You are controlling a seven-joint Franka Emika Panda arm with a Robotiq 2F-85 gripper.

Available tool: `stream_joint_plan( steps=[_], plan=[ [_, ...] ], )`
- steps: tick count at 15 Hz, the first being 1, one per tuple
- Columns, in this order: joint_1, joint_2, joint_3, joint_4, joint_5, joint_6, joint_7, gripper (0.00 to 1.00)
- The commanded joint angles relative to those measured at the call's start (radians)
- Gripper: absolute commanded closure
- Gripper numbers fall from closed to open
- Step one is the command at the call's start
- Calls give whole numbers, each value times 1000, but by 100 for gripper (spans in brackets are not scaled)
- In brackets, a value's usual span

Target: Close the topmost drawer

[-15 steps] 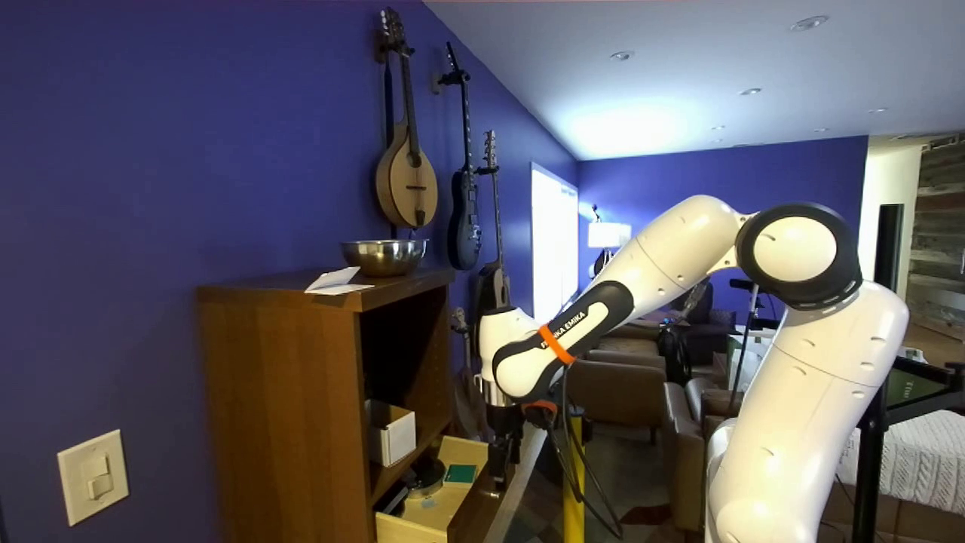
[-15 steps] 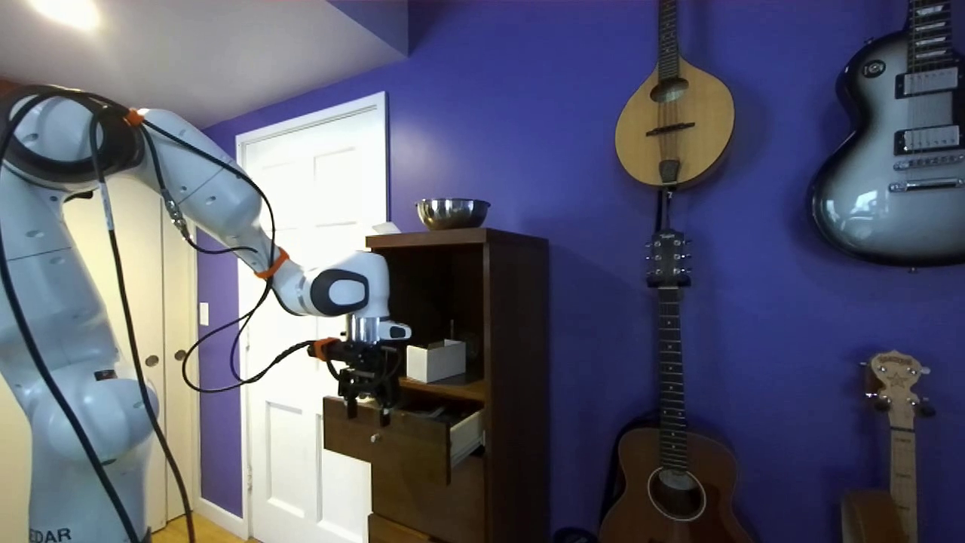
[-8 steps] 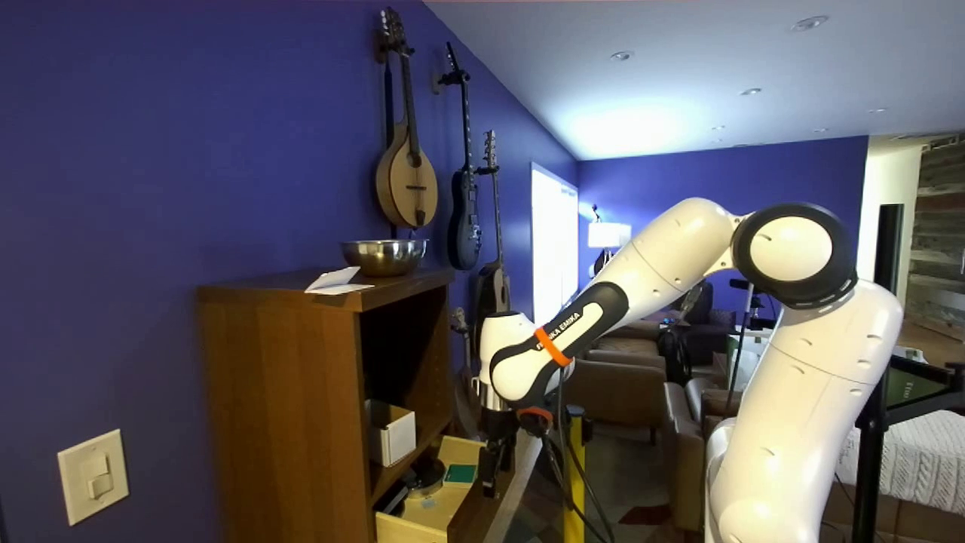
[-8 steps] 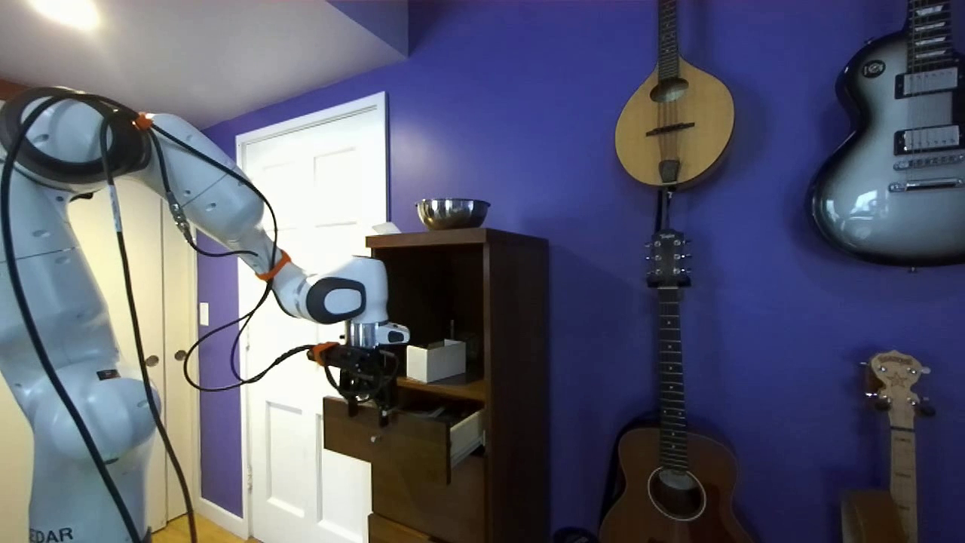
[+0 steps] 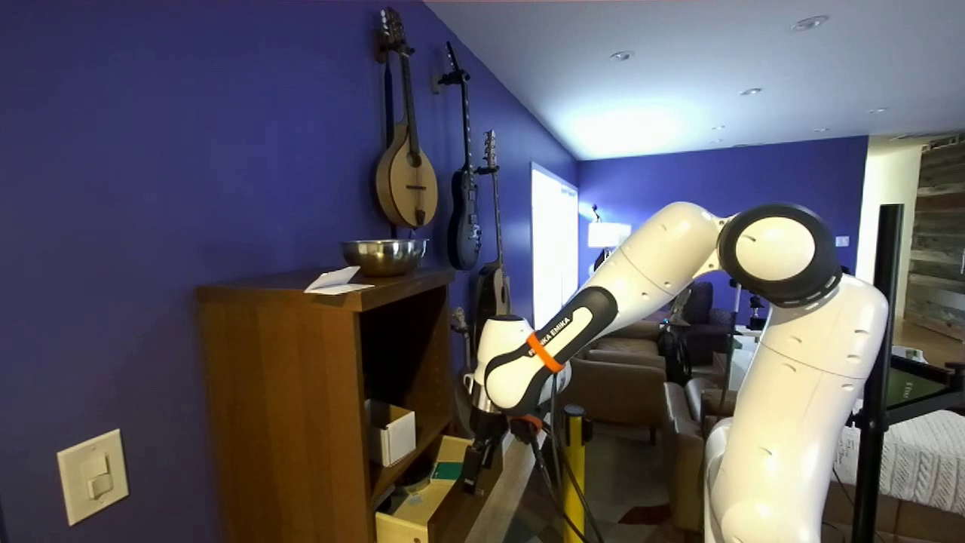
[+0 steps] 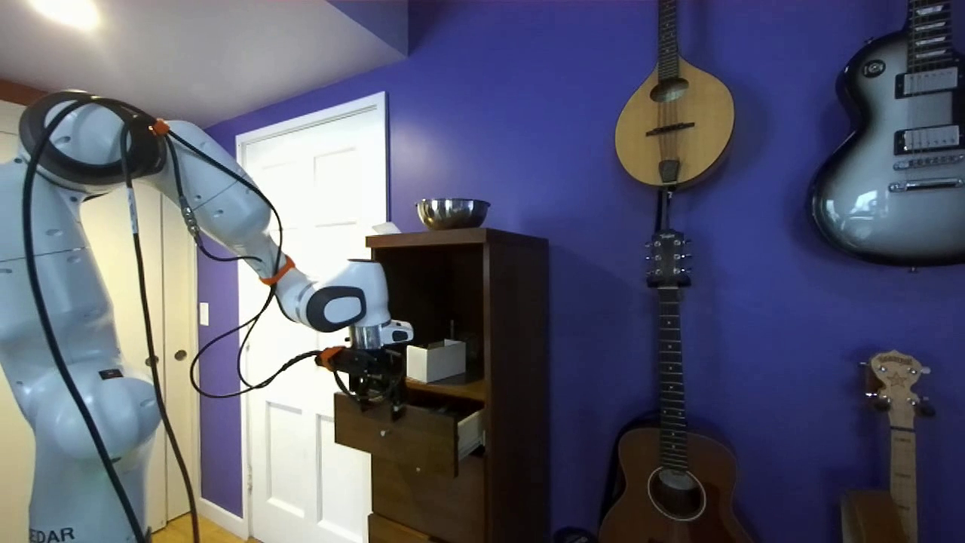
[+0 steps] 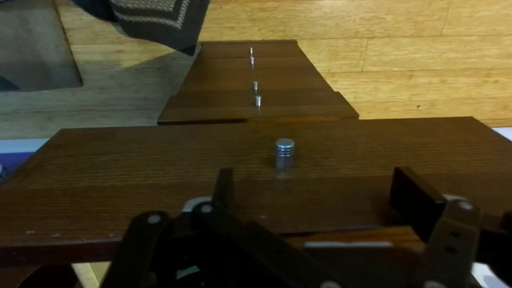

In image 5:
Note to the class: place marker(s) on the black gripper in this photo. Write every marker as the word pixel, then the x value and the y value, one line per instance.
pixel 489 427

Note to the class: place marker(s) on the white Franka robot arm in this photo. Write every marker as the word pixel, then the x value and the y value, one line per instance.
pixel 795 402

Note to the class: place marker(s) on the green item in drawer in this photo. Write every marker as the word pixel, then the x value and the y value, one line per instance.
pixel 451 467

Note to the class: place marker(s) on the wooden cabinet drawer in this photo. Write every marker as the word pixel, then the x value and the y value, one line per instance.
pixel 422 508

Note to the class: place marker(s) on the small white box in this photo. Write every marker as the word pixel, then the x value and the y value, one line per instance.
pixel 395 435

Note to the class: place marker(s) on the yellow pole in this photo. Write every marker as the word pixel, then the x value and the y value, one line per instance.
pixel 575 473

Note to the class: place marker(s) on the brown sofa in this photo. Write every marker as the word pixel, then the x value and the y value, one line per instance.
pixel 614 382

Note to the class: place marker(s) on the dark wooden shelf cabinet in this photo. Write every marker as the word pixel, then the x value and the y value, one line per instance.
pixel 291 402

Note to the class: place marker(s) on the white paper sheet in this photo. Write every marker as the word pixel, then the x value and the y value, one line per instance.
pixel 336 283

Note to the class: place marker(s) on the metal bowl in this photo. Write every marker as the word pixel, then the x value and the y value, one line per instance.
pixel 384 253

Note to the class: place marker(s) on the bright white window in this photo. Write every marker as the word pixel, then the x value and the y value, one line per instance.
pixel 553 245

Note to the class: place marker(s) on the silver black electric guitar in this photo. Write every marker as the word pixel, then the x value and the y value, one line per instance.
pixel 462 227

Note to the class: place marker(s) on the white lamp shade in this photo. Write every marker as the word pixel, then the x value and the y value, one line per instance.
pixel 607 232

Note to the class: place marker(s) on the tan round mandolin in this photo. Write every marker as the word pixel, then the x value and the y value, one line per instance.
pixel 407 183

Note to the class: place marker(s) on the black metal stand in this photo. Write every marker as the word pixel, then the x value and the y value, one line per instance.
pixel 868 452

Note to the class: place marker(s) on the white knitted blanket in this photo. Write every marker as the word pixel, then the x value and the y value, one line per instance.
pixel 919 455

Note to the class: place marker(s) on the recessed ceiling spotlight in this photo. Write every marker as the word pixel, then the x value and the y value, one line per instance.
pixel 751 92
pixel 623 56
pixel 811 18

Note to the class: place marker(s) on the stone wall shelving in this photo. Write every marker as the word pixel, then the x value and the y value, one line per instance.
pixel 939 241

